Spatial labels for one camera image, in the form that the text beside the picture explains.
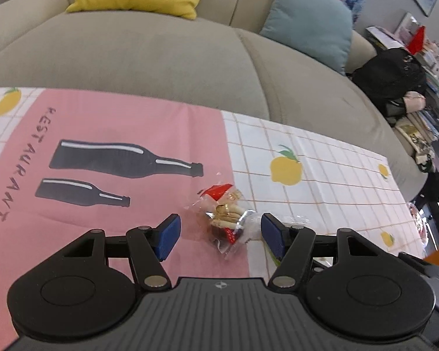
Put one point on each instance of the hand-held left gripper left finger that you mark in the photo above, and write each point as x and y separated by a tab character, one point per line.
168	236

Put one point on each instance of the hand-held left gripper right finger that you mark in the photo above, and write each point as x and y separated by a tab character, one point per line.
274	236

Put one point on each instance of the red clear candy packet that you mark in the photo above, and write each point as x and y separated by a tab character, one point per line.
223	223

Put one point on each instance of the pink plastic wrapper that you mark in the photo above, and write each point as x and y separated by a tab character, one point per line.
419	219

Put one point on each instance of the printed lemon tablecloth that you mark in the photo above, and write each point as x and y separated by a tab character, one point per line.
95	124

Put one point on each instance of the printed tote bag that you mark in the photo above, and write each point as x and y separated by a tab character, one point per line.
417	142

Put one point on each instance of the beige sofa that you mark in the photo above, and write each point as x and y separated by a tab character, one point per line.
150	51

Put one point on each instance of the beige pouch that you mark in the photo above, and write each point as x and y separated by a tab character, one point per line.
415	102

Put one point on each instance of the black backpack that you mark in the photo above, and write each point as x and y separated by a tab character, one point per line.
391	76

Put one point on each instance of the red paper ornament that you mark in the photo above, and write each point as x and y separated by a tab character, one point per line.
417	40

